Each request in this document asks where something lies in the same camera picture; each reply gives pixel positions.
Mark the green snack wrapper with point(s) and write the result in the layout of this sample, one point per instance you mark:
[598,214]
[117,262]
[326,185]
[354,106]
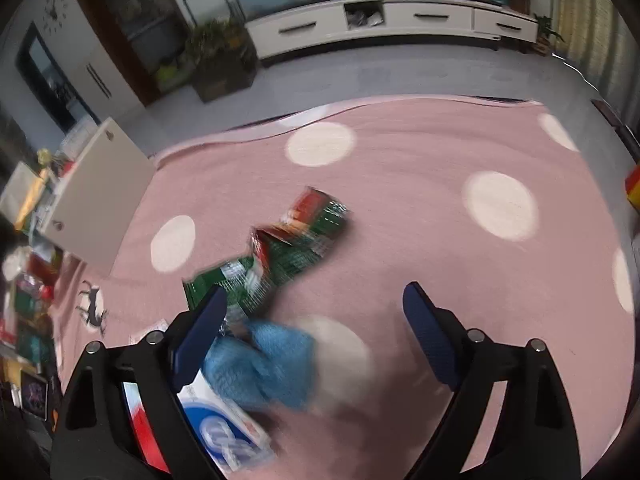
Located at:
[290,245]

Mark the small potted plant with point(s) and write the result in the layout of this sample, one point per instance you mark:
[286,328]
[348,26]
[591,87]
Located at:
[545,35]

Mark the light blue cloth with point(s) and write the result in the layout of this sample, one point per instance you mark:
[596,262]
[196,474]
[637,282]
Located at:
[270,365]

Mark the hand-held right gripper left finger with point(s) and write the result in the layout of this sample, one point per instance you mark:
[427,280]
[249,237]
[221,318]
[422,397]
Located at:
[197,340]

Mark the white box cabinet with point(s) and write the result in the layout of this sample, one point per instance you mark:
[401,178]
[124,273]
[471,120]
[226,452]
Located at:
[95,195]

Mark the black wall clock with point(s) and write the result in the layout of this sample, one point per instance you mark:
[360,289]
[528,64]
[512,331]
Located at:
[54,12]

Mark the beige curtain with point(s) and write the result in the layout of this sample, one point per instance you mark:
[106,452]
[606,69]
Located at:
[595,25]

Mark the large potted plant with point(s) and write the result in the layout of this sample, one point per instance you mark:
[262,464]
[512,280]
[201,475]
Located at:
[220,60]

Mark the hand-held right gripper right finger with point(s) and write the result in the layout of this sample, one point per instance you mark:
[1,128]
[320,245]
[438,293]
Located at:
[430,335]

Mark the black tablet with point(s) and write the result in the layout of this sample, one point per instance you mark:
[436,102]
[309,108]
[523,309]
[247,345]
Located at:
[34,395]

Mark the white packet with blue logo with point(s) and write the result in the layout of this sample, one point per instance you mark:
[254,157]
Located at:
[225,430]

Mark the white tv stand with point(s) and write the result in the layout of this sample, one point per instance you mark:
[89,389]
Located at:
[410,17]

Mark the brown display cabinet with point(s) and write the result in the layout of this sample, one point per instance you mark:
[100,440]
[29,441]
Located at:
[130,25]

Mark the pink polka-dot rug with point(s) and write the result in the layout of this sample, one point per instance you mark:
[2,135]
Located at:
[425,160]

